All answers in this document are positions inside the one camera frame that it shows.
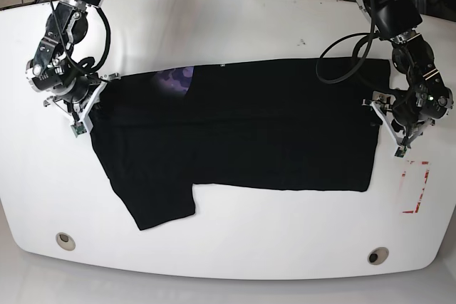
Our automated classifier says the red tape rectangle marking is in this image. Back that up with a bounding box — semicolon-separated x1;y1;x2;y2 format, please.
397;160;430;214

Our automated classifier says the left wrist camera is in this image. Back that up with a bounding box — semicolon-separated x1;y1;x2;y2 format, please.
394;145;408;158

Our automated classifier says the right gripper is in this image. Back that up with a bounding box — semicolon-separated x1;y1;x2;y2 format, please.
43;73;122;126

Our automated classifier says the black graphic t-shirt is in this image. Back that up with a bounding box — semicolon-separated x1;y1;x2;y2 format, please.
90;58;380;230

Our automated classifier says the left table grommet hole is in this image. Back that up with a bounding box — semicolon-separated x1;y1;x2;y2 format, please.
56;232;76;251

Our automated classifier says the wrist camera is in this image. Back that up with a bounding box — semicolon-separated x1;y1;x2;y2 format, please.
71;122;87;137
394;145;408;158

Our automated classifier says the right table grommet hole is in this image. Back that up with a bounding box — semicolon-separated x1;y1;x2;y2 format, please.
367;247;389;266

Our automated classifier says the table grommet hole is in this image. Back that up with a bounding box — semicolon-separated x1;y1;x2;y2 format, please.
367;247;389;266
56;232;76;251

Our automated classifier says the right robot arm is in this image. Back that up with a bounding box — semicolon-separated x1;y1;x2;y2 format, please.
26;0;119;135

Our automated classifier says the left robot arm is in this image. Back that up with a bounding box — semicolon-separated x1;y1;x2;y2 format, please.
356;0;454;157

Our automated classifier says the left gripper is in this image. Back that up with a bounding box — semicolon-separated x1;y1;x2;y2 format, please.
363;92;435;150

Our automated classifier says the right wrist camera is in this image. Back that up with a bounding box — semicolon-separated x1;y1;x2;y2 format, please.
71;122;87;137

